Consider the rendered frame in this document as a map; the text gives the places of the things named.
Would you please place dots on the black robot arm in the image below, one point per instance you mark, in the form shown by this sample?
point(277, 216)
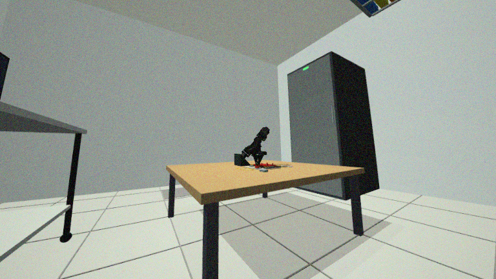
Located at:
point(261, 136)

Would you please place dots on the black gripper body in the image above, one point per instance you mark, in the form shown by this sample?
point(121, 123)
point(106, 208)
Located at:
point(259, 152)

